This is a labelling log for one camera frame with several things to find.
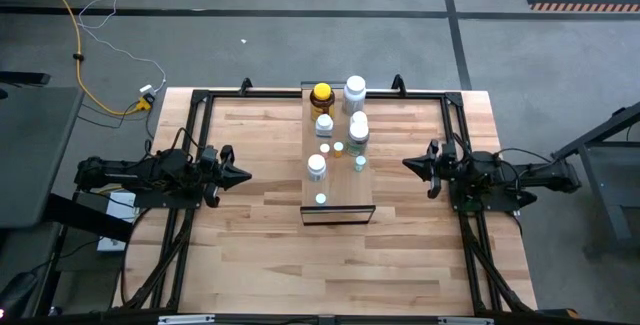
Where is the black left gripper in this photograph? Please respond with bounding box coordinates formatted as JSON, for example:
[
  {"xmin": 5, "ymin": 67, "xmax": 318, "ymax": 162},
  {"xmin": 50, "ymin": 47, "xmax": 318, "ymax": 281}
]
[{"xmin": 192, "ymin": 144, "xmax": 253, "ymax": 210}]

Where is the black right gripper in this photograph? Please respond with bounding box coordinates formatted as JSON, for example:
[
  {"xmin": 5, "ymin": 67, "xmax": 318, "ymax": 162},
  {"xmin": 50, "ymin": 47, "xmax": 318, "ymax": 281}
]
[{"xmin": 401, "ymin": 138, "xmax": 474, "ymax": 200}]

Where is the white bottle with green label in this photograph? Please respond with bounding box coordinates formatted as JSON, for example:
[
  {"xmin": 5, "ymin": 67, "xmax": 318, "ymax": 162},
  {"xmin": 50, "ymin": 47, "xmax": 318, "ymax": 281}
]
[{"xmin": 345, "ymin": 121, "xmax": 371, "ymax": 158}]

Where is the white bottle with grey label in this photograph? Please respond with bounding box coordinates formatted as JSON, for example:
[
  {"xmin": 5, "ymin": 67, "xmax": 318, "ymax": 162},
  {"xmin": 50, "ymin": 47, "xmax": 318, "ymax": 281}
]
[{"xmin": 306, "ymin": 153, "xmax": 328, "ymax": 183}]

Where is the white bottle with blue label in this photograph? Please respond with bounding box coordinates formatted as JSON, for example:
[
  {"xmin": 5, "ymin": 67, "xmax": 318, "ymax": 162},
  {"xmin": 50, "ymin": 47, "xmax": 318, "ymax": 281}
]
[{"xmin": 314, "ymin": 114, "xmax": 336, "ymax": 140}]

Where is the tall white medicine bottle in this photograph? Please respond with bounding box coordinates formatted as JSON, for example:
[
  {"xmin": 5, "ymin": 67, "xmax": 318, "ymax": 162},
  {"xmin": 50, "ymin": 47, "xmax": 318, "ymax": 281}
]
[{"xmin": 341, "ymin": 75, "xmax": 368, "ymax": 117}]

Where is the amber bottle with yellow cap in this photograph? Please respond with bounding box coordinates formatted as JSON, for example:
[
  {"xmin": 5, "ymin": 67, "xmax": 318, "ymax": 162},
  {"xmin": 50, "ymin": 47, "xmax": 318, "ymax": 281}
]
[{"xmin": 308, "ymin": 82, "xmax": 337, "ymax": 124}]

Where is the white power box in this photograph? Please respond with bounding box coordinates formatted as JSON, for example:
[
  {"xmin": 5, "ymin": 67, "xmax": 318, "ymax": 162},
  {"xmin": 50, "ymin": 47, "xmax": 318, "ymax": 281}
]
[{"xmin": 96, "ymin": 190, "xmax": 137, "ymax": 254}]

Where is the black metal stand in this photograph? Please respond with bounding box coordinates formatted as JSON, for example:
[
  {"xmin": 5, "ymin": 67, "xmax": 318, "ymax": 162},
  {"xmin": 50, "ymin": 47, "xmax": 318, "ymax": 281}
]
[{"xmin": 551, "ymin": 100, "xmax": 640, "ymax": 259}]

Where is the grey desk top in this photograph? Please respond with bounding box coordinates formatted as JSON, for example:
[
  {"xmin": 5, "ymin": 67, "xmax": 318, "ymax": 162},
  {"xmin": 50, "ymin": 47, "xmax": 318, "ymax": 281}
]
[{"xmin": 0, "ymin": 86, "xmax": 85, "ymax": 230}]

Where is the black metal bar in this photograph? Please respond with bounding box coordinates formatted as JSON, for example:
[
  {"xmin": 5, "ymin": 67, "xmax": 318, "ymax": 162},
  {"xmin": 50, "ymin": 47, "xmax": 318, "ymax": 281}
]
[{"xmin": 0, "ymin": 71, "xmax": 52, "ymax": 87}]

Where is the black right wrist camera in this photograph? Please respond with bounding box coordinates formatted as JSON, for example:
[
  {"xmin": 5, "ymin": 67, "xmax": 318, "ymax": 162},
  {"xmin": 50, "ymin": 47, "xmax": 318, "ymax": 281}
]
[{"xmin": 439, "ymin": 139, "xmax": 459, "ymax": 162}]

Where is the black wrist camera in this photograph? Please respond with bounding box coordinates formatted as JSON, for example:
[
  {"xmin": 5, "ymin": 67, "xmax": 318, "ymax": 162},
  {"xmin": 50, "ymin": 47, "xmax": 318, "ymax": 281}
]
[
  {"xmin": 439, "ymin": 139, "xmax": 459, "ymax": 162},
  {"xmin": 199, "ymin": 145, "xmax": 220, "ymax": 169}
]

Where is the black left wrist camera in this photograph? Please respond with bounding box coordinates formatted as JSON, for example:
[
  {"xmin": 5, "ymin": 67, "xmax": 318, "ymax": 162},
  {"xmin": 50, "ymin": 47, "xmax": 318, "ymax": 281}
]
[{"xmin": 199, "ymin": 145, "xmax": 220, "ymax": 169}]

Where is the black aluminium rig frame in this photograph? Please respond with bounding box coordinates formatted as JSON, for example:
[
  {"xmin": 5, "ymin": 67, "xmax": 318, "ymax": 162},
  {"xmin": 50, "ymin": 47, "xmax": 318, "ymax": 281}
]
[{"xmin": 112, "ymin": 74, "xmax": 539, "ymax": 316}]

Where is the thin white cable with plug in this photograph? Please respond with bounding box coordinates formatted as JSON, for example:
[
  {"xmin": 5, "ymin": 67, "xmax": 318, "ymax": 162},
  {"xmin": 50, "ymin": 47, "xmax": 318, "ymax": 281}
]
[{"xmin": 77, "ymin": 0, "xmax": 168, "ymax": 96}]

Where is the silver metal bracket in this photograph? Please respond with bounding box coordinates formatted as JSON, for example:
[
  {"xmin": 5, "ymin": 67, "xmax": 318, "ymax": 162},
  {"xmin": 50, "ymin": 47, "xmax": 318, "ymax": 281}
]
[
  {"xmin": 158, "ymin": 314, "xmax": 216, "ymax": 325},
  {"xmin": 438, "ymin": 316, "xmax": 495, "ymax": 325}
]

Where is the yellow power cable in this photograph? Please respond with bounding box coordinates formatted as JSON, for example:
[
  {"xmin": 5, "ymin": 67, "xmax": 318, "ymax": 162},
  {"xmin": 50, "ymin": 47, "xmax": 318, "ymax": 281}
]
[{"xmin": 34, "ymin": 0, "xmax": 154, "ymax": 117}]

